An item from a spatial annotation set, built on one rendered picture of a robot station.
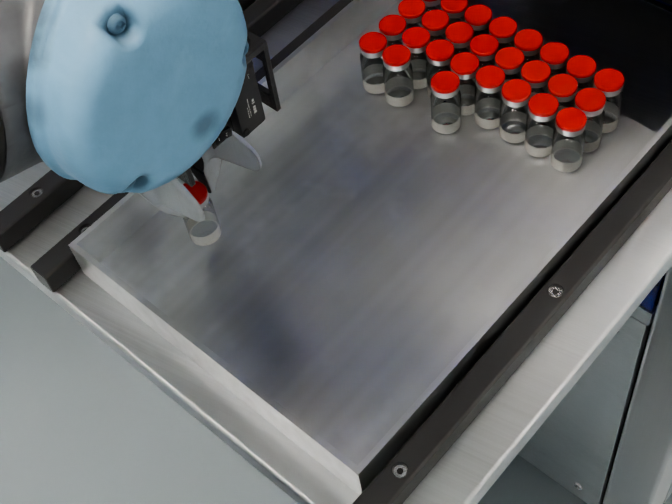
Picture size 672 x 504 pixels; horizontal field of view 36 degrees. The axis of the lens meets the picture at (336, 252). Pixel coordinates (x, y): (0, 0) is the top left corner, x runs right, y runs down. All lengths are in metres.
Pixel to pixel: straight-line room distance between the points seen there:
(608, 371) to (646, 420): 0.07
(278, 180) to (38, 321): 1.14
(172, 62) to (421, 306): 0.41
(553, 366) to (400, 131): 0.22
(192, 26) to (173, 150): 0.04
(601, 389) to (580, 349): 0.52
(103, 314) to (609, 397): 0.65
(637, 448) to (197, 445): 0.71
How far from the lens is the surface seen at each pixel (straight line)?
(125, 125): 0.30
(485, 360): 0.65
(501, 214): 0.73
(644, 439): 1.23
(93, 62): 0.28
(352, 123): 0.79
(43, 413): 1.76
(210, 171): 0.68
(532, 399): 0.66
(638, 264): 0.72
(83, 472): 1.69
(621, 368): 1.14
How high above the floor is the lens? 1.47
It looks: 55 degrees down
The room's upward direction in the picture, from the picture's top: 11 degrees counter-clockwise
